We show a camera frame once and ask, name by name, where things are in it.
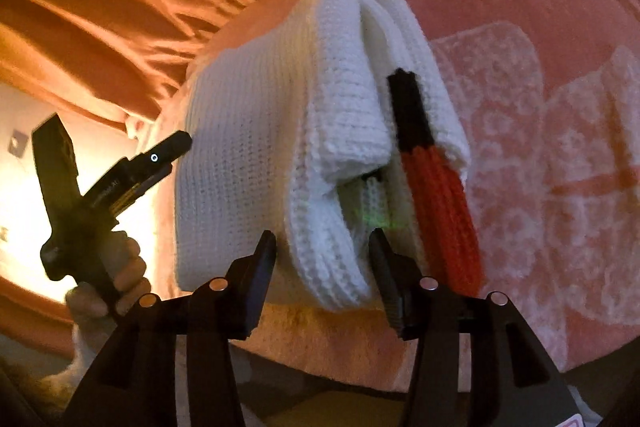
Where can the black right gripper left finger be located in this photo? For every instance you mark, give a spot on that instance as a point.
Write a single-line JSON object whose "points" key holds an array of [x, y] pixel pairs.
{"points": [[132, 381]]}

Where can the grey wall socket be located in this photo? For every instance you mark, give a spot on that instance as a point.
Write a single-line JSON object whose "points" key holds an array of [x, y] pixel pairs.
{"points": [[18, 143]]}

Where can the left hand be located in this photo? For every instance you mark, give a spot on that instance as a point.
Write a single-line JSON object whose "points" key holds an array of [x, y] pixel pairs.
{"points": [[95, 320]]}

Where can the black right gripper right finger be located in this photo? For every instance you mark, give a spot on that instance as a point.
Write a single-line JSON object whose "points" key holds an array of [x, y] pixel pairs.
{"points": [[513, 379]]}

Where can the white black red knit sweater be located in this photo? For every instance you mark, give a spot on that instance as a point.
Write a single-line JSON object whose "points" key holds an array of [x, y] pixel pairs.
{"points": [[294, 133]]}

